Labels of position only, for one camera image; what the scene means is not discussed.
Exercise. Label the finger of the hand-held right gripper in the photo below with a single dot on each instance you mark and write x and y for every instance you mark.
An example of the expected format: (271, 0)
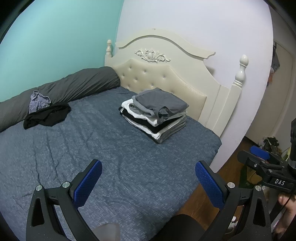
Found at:
(252, 161)
(260, 153)

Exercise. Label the person's right hand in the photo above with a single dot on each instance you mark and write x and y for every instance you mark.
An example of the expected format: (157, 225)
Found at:
(290, 206)

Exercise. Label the cream bed headboard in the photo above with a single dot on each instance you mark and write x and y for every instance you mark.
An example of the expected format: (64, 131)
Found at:
(161, 76)

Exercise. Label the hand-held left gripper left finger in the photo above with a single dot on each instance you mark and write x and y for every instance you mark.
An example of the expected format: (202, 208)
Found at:
(89, 183)

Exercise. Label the cream door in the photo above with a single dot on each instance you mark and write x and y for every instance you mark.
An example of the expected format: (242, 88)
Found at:
(279, 104)

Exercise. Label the stack of folded clothes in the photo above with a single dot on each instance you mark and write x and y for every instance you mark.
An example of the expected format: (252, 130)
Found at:
(161, 132)

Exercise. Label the blue patterned shorts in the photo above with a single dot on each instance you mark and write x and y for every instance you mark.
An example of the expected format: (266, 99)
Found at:
(37, 102)

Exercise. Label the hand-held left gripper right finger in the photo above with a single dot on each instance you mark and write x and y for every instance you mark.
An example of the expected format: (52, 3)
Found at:
(209, 183)

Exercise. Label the person's leg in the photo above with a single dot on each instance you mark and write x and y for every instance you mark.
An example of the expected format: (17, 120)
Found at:
(182, 228)

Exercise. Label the black garment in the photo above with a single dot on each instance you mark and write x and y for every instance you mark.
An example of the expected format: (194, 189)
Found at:
(48, 115)

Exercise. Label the hanging clothes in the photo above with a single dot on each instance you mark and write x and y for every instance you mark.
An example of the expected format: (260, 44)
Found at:
(274, 63)

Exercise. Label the grey boxer shorts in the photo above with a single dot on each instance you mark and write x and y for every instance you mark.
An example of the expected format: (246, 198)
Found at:
(159, 103)

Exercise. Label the potted plant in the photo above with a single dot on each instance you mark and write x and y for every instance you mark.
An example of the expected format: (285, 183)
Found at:
(271, 141)

